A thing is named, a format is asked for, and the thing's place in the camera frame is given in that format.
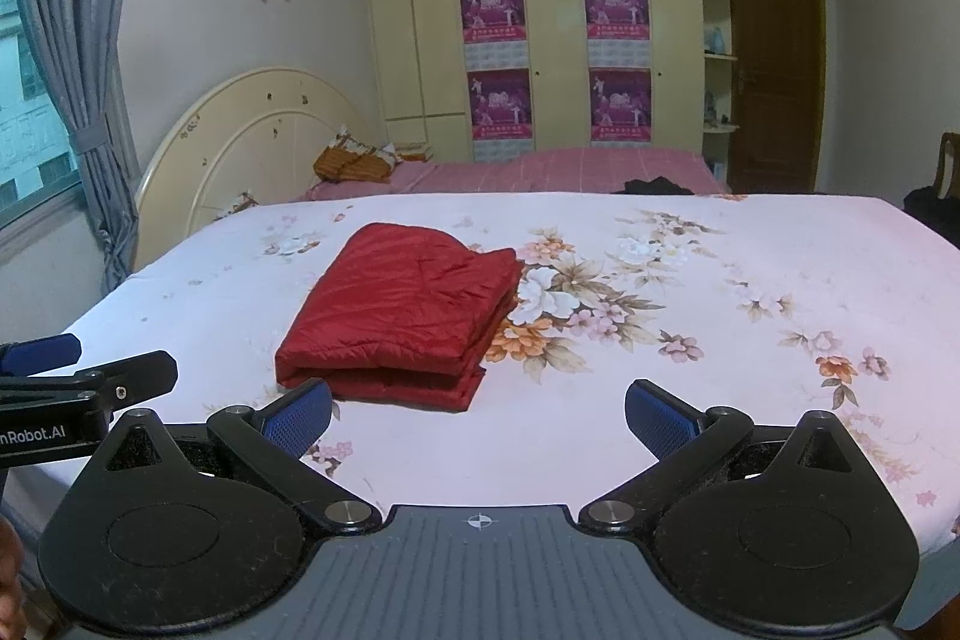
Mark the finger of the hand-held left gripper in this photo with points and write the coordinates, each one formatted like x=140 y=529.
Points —
x=41 y=353
x=142 y=377

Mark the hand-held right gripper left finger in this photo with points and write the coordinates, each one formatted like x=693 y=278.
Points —
x=300 y=419

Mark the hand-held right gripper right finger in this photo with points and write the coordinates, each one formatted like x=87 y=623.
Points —
x=660 y=419

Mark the red down jacket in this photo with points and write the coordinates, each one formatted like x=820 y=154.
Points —
x=405 y=310

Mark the person's left forearm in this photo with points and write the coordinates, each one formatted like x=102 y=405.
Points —
x=7 y=580

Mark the floral bed sheet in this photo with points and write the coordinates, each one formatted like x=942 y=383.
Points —
x=712 y=325

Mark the floral pillow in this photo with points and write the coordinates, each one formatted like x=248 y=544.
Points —
x=236 y=205

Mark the black cloth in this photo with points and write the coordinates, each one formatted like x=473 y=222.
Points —
x=652 y=186

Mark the window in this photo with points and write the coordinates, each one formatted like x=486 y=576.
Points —
x=30 y=108

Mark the cream round headboard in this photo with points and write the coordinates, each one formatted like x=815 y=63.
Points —
x=247 y=145

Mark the orange patterned pillow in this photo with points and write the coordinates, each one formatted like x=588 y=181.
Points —
x=349 y=164

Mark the pink checked bed cover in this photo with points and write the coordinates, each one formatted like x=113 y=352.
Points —
x=540 y=171

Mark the grey curtain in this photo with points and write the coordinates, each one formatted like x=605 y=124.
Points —
x=82 y=48

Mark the cream corner shelf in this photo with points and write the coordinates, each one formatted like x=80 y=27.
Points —
x=718 y=85

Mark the brown wooden door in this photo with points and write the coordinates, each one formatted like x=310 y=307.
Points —
x=772 y=70

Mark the light blue shelf figurine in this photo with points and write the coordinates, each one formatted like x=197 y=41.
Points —
x=714 y=39

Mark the purple wall poster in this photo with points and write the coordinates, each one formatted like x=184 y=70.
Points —
x=500 y=104
x=621 y=104
x=491 y=10
x=616 y=6

